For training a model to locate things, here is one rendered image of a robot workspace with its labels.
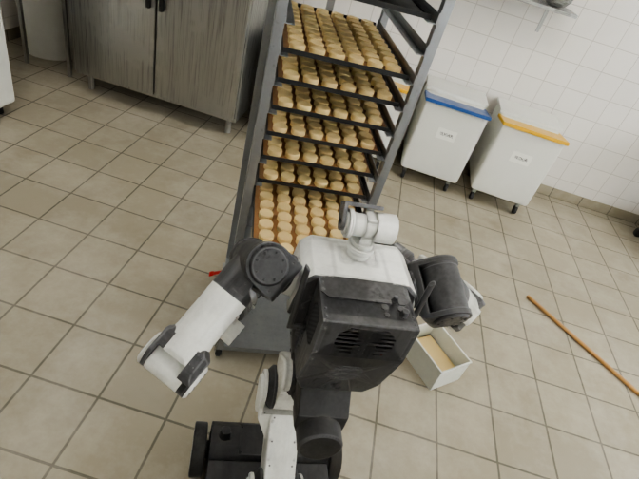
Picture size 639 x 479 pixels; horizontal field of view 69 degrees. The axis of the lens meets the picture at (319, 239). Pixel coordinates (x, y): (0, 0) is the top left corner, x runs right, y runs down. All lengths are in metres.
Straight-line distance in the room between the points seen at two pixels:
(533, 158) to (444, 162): 0.70
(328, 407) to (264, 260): 0.45
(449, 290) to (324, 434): 0.45
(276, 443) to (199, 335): 0.81
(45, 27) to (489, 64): 3.90
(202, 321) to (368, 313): 0.33
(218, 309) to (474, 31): 3.88
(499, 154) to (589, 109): 1.04
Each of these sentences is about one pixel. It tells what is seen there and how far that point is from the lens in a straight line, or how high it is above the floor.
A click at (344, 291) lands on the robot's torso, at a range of 0.95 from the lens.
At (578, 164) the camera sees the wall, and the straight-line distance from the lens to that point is 5.13.
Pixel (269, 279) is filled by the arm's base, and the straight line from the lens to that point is 0.94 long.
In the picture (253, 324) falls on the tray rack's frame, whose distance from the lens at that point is 2.35.
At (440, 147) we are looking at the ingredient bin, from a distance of 4.12.
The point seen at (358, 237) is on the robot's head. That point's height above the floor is 1.32.
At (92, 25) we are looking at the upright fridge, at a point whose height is 0.59.
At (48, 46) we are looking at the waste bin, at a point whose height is 0.13.
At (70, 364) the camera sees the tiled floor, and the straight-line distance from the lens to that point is 2.40.
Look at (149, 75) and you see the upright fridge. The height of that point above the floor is 0.34.
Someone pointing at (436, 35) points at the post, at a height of 1.64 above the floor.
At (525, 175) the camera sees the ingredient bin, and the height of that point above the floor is 0.40.
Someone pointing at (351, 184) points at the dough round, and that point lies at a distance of 1.75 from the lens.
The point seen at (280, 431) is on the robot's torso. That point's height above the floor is 0.45.
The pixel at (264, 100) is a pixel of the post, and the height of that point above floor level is 1.35.
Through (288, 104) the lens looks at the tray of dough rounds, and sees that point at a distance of 1.56.
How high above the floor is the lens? 1.92
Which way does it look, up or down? 37 degrees down
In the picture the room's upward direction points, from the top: 18 degrees clockwise
